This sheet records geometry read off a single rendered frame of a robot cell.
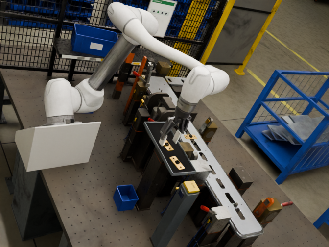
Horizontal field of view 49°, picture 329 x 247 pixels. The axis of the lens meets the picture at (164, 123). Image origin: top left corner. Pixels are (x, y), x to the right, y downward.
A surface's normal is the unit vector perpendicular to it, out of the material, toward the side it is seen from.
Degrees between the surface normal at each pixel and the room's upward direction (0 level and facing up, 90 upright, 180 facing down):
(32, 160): 90
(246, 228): 0
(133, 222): 0
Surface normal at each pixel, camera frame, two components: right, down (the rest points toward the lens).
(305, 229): 0.35, -0.75
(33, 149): 0.50, 0.65
